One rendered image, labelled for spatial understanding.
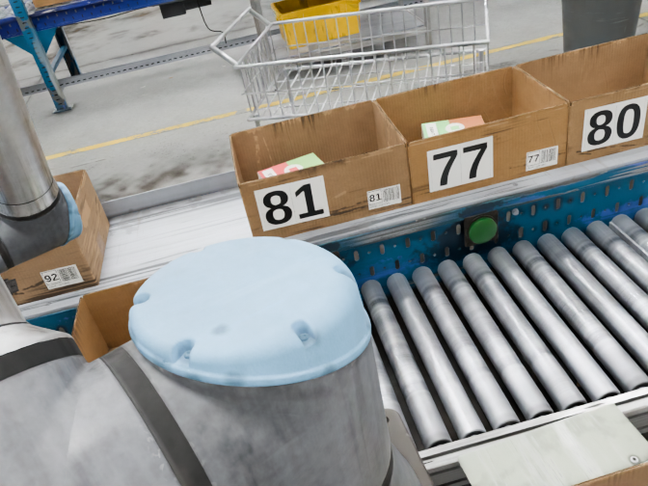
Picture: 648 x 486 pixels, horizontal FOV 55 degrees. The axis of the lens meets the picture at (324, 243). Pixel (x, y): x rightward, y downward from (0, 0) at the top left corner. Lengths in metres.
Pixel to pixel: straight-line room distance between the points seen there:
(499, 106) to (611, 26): 2.59
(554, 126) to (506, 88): 0.29
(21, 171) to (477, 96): 1.23
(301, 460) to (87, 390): 0.13
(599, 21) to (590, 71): 2.42
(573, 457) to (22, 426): 0.94
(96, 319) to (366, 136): 0.83
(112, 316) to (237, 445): 1.13
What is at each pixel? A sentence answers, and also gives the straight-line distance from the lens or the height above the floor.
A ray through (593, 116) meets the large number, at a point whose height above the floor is 1.00.
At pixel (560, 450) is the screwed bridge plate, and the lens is 1.16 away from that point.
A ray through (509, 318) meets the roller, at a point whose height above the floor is 0.75.
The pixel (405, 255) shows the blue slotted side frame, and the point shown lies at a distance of 1.54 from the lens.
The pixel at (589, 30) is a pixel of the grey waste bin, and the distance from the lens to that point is 4.36.
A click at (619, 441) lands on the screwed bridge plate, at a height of 0.75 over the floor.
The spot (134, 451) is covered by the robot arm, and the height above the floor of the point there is 1.42.
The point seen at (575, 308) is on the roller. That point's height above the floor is 0.75.
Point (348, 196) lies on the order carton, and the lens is 1.44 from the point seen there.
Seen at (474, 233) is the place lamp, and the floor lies 0.81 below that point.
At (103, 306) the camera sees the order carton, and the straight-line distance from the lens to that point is 1.46.
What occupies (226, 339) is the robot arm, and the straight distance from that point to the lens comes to 0.35.
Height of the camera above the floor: 1.69
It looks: 34 degrees down
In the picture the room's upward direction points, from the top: 12 degrees counter-clockwise
